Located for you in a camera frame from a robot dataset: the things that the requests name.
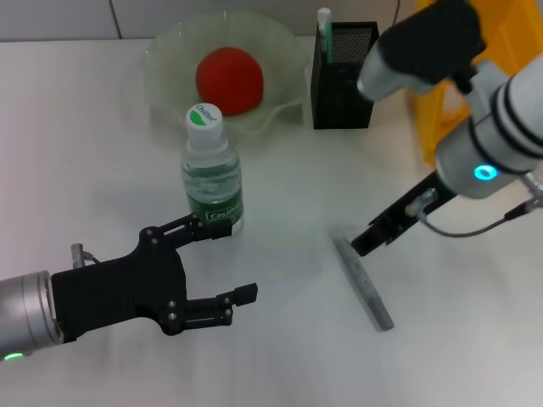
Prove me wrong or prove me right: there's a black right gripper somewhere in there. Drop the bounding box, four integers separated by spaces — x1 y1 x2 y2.
350 170 459 258

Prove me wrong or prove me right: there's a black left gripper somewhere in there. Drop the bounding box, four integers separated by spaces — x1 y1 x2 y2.
50 213 259 343

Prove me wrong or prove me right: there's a grey marker pen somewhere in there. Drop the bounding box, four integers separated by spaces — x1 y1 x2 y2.
332 235 395 332

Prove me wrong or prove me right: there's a clear green-label water bottle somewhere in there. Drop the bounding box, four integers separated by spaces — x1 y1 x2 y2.
180 103 246 237

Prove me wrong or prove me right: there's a red orange fruit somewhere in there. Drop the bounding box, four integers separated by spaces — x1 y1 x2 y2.
194 47 265 116

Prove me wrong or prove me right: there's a mint green pen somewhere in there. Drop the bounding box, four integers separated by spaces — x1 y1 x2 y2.
317 7 334 67

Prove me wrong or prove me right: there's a black mesh pen holder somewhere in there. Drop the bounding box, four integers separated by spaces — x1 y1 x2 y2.
309 20 382 131

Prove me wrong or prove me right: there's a green glass fruit plate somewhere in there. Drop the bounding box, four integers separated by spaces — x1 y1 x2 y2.
141 11 309 139

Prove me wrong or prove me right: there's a yellow plastic bin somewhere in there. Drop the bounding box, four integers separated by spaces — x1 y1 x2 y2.
409 0 543 166

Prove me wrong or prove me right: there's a silver left connector plug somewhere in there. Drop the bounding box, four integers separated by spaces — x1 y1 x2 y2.
70 243 101 268

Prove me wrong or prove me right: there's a grey right arm cable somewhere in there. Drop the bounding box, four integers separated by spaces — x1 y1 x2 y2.
417 171 543 237

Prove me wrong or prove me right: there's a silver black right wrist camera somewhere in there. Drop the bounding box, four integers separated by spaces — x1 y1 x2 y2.
355 0 489 103

